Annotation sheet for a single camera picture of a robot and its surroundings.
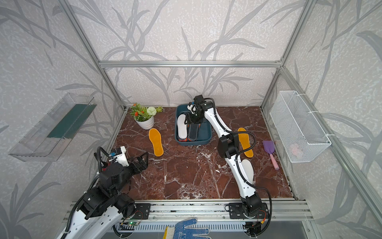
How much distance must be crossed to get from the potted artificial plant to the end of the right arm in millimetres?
242

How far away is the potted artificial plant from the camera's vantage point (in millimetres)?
977

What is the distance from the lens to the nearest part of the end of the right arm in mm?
787
